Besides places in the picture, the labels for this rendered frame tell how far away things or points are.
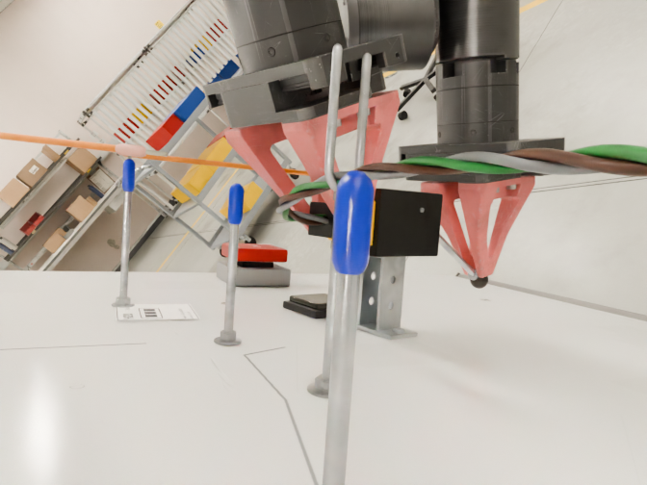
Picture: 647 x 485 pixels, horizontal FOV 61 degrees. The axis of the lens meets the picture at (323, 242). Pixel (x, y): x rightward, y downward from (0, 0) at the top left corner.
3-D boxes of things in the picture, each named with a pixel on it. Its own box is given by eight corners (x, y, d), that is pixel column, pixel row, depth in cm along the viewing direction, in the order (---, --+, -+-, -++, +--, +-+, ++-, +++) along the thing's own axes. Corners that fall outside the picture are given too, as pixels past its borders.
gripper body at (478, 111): (514, 172, 34) (515, 48, 33) (396, 170, 42) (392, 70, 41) (567, 164, 38) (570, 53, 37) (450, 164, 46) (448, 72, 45)
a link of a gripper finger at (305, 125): (343, 265, 27) (296, 76, 24) (263, 249, 33) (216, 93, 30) (427, 216, 31) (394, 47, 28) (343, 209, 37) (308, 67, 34)
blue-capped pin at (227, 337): (246, 344, 30) (256, 184, 29) (221, 346, 29) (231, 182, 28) (232, 337, 31) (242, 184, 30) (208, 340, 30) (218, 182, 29)
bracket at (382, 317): (417, 336, 34) (424, 257, 34) (391, 340, 33) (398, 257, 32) (367, 320, 38) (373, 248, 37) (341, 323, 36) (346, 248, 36)
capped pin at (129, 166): (139, 306, 37) (146, 147, 36) (121, 309, 36) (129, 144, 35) (123, 302, 38) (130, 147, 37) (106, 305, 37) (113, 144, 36)
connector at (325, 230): (397, 240, 33) (400, 207, 33) (338, 240, 30) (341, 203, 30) (362, 236, 36) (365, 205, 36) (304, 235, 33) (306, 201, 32)
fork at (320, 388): (332, 381, 24) (355, 58, 23) (359, 394, 23) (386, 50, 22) (296, 388, 23) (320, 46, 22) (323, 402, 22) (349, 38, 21)
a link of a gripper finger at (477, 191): (483, 291, 37) (482, 152, 35) (405, 275, 43) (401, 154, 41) (537, 271, 41) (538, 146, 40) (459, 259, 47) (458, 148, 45)
